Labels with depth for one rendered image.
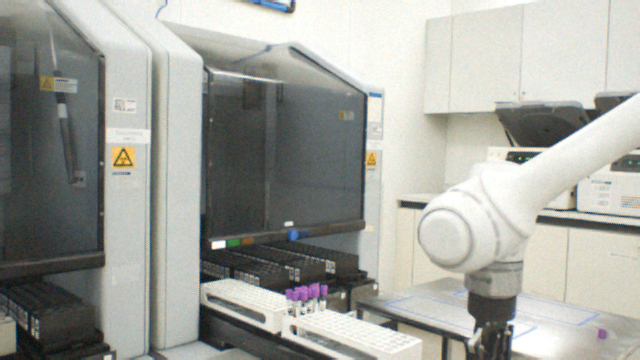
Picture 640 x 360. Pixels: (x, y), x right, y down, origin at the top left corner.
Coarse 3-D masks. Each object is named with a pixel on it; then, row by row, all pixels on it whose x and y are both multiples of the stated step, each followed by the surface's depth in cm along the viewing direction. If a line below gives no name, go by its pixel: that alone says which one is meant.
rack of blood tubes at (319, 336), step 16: (288, 320) 112; (304, 320) 110; (320, 320) 110; (336, 320) 111; (352, 320) 111; (288, 336) 112; (304, 336) 111; (320, 336) 111; (336, 336) 102; (352, 336) 102; (368, 336) 101; (384, 336) 101; (400, 336) 102; (320, 352) 105; (336, 352) 102; (352, 352) 108; (368, 352) 97; (384, 352) 94; (400, 352) 94; (416, 352) 98
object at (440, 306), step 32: (416, 288) 155; (448, 288) 155; (416, 320) 126; (448, 320) 126; (512, 320) 127; (544, 320) 128; (576, 320) 128; (608, 320) 129; (448, 352) 169; (512, 352) 108; (544, 352) 107; (576, 352) 107; (608, 352) 108
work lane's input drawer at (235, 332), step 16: (208, 320) 130; (224, 320) 127; (240, 320) 123; (224, 336) 125; (240, 336) 121; (256, 336) 117; (272, 336) 114; (256, 352) 117; (272, 352) 113; (288, 352) 109; (304, 352) 107
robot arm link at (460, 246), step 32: (608, 128) 64; (544, 160) 65; (576, 160) 63; (608, 160) 64; (448, 192) 69; (480, 192) 66; (512, 192) 65; (544, 192) 64; (448, 224) 63; (480, 224) 63; (512, 224) 64; (448, 256) 64; (480, 256) 64
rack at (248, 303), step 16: (208, 288) 133; (224, 288) 133; (240, 288) 133; (256, 288) 134; (208, 304) 133; (224, 304) 131; (240, 304) 123; (256, 304) 120; (272, 304) 120; (256, 320) 126; (272, 320) 115
